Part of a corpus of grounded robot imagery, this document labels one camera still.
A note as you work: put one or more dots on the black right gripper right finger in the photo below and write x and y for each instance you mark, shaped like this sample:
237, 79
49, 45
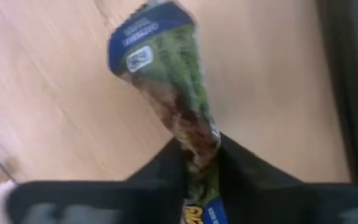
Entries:
275, 202

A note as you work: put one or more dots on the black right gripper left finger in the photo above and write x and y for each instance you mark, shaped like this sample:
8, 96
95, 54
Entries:
104, 202

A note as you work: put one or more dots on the green granola bar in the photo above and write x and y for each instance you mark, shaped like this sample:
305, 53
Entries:
169, 56

